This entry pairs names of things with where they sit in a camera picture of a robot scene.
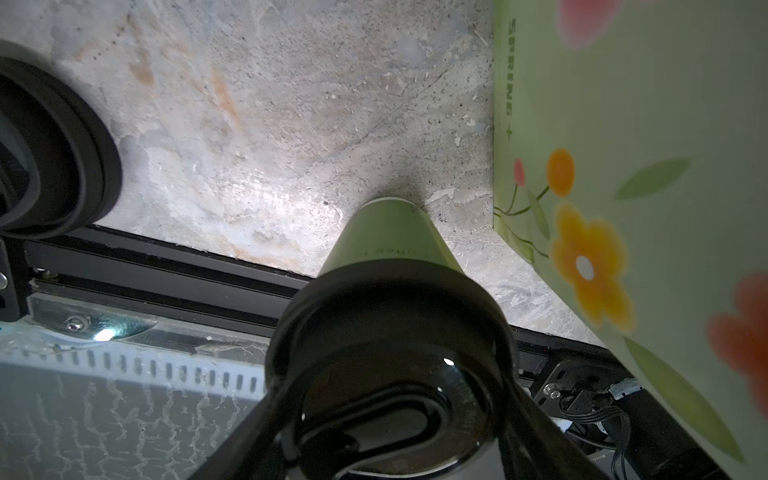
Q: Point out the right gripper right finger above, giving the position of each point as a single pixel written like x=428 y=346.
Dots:
x=532 y=446

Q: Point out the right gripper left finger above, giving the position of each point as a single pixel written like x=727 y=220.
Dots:
x=277 y=438

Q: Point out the white paper gift bag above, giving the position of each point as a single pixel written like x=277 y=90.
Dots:
x=630 y=170

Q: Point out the stack of black cup lids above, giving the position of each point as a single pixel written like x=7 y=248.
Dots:
x=60 y=165

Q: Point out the white slotted cable duct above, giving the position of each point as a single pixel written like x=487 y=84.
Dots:
x=156 y=367

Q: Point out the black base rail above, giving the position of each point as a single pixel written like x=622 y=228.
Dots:
x=96 y=287

